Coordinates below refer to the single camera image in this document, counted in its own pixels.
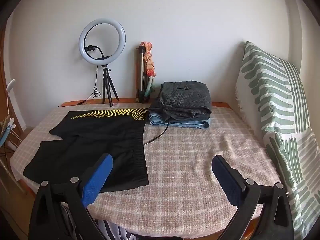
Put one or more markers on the folded tripod with orange cloth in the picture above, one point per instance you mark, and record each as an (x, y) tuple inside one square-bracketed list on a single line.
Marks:
[(149, 62)]

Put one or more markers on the beige checked blanket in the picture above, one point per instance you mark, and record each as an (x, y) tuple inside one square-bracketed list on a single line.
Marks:
[(187, 167)]

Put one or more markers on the small black tripod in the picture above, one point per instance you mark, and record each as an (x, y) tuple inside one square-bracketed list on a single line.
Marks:
[(107, 85)]

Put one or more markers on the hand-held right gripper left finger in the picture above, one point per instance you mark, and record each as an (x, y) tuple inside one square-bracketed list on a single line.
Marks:
[(98, 177)]

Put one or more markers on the green striped white pillow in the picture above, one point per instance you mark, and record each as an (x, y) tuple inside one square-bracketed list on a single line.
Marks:
[(275, 92)]

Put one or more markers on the folded silver tripod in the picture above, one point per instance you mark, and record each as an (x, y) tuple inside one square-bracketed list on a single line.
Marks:
[(141, 75)]

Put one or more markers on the grey checked folded pants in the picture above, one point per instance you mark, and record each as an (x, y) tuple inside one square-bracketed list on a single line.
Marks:
[(185, 97)]

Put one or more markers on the black and white striped cloth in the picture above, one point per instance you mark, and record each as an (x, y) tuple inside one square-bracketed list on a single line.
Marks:
[(110, 230)]

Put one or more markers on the folded blue jeans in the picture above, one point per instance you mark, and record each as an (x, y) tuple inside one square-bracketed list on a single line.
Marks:
[(175, 124)]

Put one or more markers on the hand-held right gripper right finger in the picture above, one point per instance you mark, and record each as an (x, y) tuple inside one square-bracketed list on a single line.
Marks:
[(228, 180)]

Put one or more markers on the black pants with yellow print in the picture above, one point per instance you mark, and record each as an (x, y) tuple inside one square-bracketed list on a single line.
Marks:
[(100, 135)]

